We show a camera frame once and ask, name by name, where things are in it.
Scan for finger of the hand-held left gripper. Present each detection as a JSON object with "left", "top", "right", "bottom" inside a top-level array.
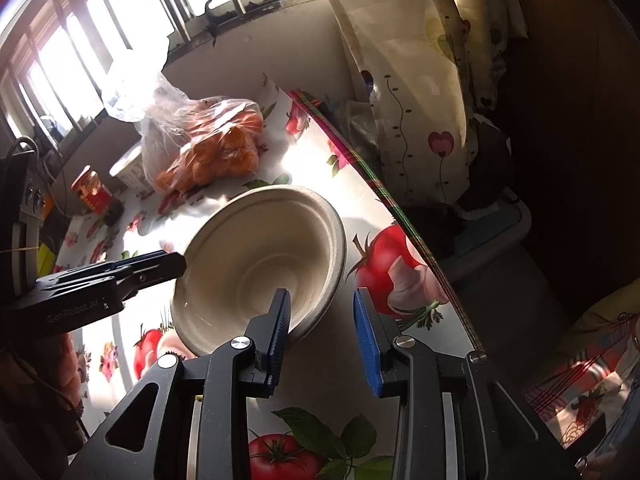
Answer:
[
  {"left": 37, "top": 250, "right": 171, "bottom": 286},
  {"left": 102, "top": 252, "right": 189, "bottom": 306}
]

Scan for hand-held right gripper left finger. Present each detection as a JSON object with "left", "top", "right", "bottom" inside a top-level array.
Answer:
[{"left": 62, "top": 287, "right": 293, "bottom": 480}]

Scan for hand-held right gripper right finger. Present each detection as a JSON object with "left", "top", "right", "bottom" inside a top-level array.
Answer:
[{"left": 352, "top": 287, "right": 576, "bottom": 480}]

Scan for beige paper bowl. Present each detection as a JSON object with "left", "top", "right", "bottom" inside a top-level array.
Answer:
[{"left": 170, "top": 185, "right": 347, "bottom": 359}]

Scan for person's left hand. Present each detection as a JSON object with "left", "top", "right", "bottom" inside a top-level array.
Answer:
[{"left": 60, "top": 332, "right": 87, "bottom": 413}]

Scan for dark sauce bottle red label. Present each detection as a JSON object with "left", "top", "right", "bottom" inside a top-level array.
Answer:
[{"left": 70, "top": 165, "right": 126, "bottom": 227}]

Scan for white plastic tub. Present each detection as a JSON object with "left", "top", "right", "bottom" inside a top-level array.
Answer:
[{"left": 108, "top": 143, "right": 152, "bottom": 199}]

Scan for floral tomato print tablecloth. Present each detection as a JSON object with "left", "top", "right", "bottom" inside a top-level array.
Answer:
[{"left": 50, "top": 72, "right": 487, "bottom": 480}]

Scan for plastic bag of oranges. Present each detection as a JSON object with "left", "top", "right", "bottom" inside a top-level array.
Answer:
[{"left": 102, "top": 67, "right": 266, "bottom": 196}]

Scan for grey plastic bin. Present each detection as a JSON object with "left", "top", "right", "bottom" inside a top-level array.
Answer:
[{"left": 434, "top": 195, "right": 532, "bottom": 282}]

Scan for dark cloth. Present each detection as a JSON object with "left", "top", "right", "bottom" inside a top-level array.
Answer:
[{"left": 457, "top": 114, "right": 513, "bottom": 212}]

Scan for printed cloth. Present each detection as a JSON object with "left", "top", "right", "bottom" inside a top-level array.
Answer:
[{"left": 522, "top": 332, "right": 640, "bottom": 454}]

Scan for window metal grille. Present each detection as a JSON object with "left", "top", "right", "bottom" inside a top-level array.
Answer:
[{"left": 0, "top": 0, "right": 323, "bottom": 157}]

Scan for patterned cream curtain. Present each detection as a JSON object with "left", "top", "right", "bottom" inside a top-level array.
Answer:
[{"left": 310, "top": 0, "right": 517, "bottom": 207}]

